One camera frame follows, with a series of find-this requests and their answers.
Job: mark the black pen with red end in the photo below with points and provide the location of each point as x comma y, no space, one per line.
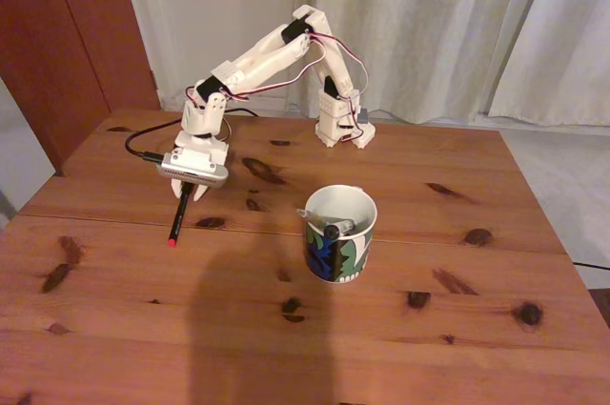
178,221

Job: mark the green mechanical pencil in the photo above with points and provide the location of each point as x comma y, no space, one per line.
311,215

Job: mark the white whiteboard marker black cap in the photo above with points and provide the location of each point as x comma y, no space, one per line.
339,228

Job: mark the white mug with green-blue pattern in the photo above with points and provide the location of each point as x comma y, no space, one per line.
340,257

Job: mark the brown wooden cabinet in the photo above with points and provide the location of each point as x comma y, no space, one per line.
62,43

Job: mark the white curtain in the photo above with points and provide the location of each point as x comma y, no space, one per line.
443,28
562,52

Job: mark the silver camera box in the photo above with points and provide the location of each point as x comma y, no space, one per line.
193,171

